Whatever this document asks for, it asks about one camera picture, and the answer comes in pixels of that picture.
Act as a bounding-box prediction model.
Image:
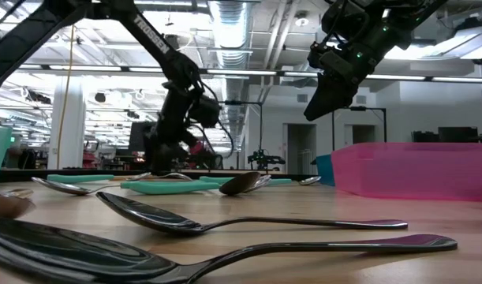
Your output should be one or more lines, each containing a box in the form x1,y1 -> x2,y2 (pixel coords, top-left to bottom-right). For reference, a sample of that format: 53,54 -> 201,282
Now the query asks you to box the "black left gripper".
143,82 -> 200,175

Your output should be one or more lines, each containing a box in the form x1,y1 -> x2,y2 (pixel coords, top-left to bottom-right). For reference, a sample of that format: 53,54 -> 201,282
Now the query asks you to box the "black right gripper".
303,15 -> 407,121

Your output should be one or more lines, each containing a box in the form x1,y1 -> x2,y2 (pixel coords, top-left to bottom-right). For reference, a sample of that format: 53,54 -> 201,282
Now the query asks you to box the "small black metal spoon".
95,191 -> 409,237
219,170 -> 262,197
0,215 -> 459,284

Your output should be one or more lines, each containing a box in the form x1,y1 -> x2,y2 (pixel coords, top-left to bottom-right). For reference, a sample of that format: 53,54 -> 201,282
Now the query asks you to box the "grey door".
283,122 -> 318,175
345,124 -> 378,145

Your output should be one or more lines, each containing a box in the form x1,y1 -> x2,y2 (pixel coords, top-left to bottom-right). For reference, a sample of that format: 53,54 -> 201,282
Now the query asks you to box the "blue plastic bin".
310,153 -> 336,187

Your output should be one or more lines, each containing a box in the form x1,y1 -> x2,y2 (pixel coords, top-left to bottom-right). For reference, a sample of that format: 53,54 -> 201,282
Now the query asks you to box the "long white light strip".
0,62 -> 482,84

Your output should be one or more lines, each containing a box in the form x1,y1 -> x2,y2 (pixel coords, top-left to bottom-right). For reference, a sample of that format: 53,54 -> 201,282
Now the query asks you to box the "white pillar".
49,77 -> 87,170

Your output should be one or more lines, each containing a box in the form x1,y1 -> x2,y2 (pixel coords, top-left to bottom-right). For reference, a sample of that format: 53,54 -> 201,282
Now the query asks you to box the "pink translucent plastic bin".
330,141 -> 482,203

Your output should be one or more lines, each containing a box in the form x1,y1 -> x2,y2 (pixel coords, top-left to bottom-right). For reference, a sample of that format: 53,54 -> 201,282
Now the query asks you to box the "black gantry frame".
220,100 -> 264,170
331,105 -> 387,151

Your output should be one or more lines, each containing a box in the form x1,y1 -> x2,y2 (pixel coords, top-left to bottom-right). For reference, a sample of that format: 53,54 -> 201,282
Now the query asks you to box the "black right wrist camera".
309,41 -> 356,78

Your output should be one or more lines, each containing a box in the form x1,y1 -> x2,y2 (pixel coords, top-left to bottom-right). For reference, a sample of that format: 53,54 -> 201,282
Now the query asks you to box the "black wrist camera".
309,41 -> 356,78
187,93 -> 222,129

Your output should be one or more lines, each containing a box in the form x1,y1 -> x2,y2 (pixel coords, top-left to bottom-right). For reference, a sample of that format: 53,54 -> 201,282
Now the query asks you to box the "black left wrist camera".
187,93 -> 222,129

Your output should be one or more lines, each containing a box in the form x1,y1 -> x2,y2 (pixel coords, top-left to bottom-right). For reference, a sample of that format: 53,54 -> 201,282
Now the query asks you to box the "ribbed silver air duct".
207,0 -> 252,72

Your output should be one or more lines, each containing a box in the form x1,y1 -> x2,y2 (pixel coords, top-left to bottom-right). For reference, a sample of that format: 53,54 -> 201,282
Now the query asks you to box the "yellow power cable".
56,23 -> 77,170

